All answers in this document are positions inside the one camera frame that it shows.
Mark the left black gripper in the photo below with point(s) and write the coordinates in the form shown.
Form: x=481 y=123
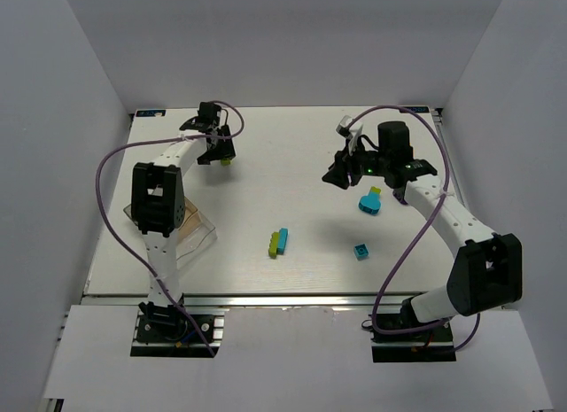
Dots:
x=220 y=148

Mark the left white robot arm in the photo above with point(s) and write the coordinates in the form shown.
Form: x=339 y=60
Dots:
x=158 y=206

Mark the long green lego brick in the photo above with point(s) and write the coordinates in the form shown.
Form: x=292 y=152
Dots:
x=273 y=245

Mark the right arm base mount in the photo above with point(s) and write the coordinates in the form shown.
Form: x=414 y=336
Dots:
x=435 y=345

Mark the right blue corner label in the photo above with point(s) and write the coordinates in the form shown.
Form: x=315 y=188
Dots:
x=415 y=109

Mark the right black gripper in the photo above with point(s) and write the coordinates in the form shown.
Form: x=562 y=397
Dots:
x=350 y=171

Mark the small cyan lego brick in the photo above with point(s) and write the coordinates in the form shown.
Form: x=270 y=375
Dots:
x=361 y=252

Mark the left blue corner label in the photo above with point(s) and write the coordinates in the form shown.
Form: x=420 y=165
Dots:
x=152 y=113

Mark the blue corner label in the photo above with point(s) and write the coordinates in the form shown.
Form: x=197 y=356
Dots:
x=152 y=113
x=415 y=109

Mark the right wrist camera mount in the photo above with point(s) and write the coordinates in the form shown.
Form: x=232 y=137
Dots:
x=350 y=132

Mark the clear plastic sorting container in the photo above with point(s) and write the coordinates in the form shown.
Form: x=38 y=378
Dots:
x=196 y=235

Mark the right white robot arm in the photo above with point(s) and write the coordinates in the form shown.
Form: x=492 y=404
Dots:
x=488 y=267

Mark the cyan round lego piece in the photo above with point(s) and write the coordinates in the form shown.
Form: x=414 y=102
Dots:
x=370 y=203

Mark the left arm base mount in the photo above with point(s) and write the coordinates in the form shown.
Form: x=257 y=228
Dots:
x=165 y=332

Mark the long cyan lego brick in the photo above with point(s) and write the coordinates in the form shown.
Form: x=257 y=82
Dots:
x=283 y=234

